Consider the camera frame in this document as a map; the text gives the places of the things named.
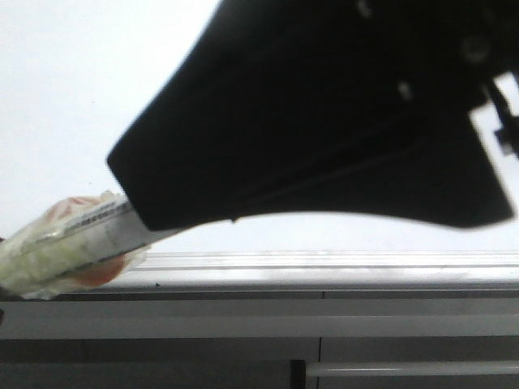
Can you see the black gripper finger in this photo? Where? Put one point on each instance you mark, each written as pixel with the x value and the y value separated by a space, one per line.
pixel 261 118

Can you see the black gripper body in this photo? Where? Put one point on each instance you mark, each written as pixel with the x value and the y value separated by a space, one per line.
pixel 427 54

